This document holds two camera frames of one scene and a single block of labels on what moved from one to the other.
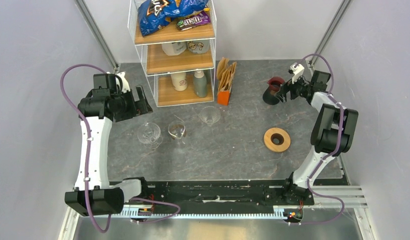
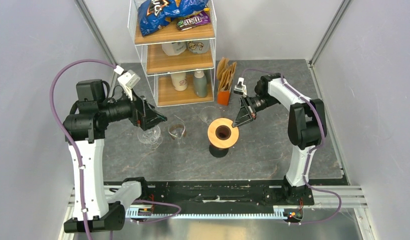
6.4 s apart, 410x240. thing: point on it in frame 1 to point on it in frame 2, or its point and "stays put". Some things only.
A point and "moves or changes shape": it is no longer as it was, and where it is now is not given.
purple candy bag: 188,23 stays put
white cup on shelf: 180,81 stays put
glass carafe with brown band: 177,130 stays put
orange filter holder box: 222,98 stays put
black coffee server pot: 269,96 moves or changes shape
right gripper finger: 281,95 to 235,123
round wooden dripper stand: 277,139 to 221,134
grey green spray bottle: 200,84 stays put
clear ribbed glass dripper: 209,115 stays put
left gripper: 141,106 to 144,113
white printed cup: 199,47 stays put
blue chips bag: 154,15 stays put
